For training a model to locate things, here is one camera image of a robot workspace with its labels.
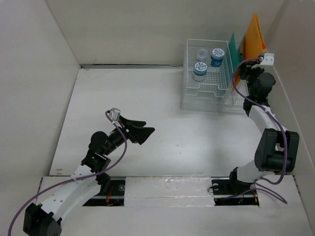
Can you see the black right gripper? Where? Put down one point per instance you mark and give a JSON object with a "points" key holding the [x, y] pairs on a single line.
{"points": [[247, 67]]}

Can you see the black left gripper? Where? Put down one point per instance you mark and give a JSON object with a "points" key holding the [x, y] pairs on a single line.
{"points": [[139, 133]]}

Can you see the green clip file folder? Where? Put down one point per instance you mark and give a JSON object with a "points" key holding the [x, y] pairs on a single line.
{"points": [[236, 50]]}

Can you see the orange file folder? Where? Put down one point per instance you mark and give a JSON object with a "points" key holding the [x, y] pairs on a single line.
{"points": [[254, 42]]}

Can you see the blue pin jar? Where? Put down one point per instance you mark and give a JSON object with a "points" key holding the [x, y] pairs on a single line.
{"points": [[199, 71], [217, 56]]}

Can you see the clear paper clip jar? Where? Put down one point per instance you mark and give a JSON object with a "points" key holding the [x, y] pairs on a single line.
{"points": [[202, 55]]}

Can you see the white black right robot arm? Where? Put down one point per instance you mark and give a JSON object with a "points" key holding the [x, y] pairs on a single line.
{"points": [[277, 149]]}

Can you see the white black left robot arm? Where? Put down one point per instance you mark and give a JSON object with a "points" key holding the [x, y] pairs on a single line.
{"points": [[48, 217]]}

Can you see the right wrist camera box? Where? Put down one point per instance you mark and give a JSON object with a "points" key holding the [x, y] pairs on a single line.
{"points": [[265, 61]]}

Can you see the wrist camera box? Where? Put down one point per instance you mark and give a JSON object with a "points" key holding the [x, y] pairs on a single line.
{"points": [[265, 61], [115, 114]]}

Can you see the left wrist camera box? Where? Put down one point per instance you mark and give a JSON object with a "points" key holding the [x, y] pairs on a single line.
{"points": [[115, 114]]}

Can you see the white wire desk organizer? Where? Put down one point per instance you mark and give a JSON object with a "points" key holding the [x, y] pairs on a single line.
{"points": [[215, 93]]}

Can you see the front mounting rail with wires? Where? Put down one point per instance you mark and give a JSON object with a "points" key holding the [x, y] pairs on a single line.
{"points": [[168, 192]]}

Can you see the metal rail at back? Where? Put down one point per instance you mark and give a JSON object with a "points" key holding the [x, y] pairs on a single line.
{"points": [[129, 66]]}

